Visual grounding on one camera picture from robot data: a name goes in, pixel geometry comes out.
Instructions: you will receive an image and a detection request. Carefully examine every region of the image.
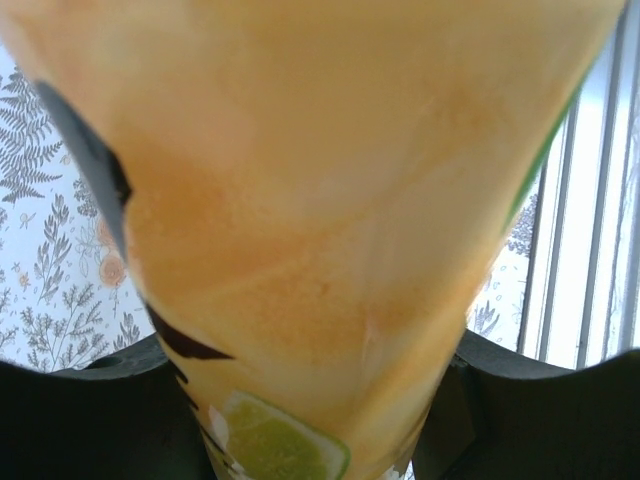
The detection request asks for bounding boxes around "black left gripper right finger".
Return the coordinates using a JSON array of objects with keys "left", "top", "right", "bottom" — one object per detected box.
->
[{"left": 412, "top": 329, "right": 640, "bottom": 480}]

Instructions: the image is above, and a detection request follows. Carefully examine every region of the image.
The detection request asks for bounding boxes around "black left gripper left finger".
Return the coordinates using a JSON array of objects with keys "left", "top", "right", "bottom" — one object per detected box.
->
[{"left": 0, "top": 334, "right": 211, "bottom": 480}]

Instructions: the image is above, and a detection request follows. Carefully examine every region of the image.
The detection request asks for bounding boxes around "yellow lemon tea bottle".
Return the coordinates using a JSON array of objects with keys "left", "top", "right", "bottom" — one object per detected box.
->
[{"left": 0, "top": 0, "right": 629, "bottom": 480}]

